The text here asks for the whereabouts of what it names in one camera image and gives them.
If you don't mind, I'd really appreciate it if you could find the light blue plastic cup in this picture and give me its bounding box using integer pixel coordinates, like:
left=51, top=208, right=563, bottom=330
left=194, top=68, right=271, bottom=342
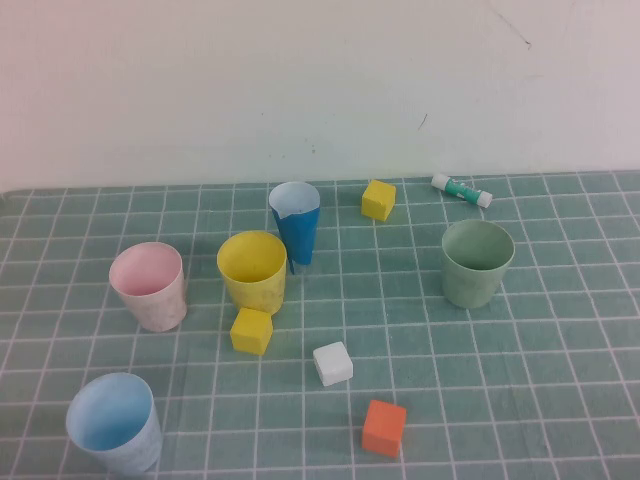
left=65, top=372, right=164, bottom=477

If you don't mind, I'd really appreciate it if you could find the green grid tablecloth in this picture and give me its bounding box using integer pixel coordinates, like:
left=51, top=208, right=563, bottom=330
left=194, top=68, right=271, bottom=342
left=0, top=169, right=640, bottom=480

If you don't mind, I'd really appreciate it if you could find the green plastic cup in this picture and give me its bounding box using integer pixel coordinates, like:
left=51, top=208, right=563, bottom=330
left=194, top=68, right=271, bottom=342
left=440, top=218, right=516, bottom=310

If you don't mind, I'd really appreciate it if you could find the pink plastic cup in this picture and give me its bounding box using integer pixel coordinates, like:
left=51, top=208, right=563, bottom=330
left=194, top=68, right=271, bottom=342
left=108, top=241, right=189, bottom=334

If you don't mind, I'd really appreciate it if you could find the tall blue paper cone cup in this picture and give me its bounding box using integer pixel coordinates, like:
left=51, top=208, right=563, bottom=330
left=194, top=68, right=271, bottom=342
left=268, top=181, right=322, bottom=275

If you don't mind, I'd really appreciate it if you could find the orange cube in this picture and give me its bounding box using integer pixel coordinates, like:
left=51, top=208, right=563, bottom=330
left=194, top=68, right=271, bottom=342
left=361, top=399, right=408, bottom=459

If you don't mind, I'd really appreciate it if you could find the yellow wooden cube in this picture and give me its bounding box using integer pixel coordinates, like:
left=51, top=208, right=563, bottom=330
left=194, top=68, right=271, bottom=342
left=229, top=306, right=275, bottom=357
left=361, top=179, right=398, bottom=222

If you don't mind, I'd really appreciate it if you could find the white green glue stick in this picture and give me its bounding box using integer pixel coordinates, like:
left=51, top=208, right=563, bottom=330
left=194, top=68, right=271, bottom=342
left=430, top=172, right=494, bottom=208

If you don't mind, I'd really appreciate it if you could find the yellow plastic cup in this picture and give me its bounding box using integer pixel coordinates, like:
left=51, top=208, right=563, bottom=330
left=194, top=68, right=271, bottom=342
left=216, top=230, right=288, bottom=317

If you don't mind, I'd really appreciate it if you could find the white cube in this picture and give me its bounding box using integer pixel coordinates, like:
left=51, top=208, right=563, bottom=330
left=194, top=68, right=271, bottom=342
left=312, top=341, right=355, bottom=388

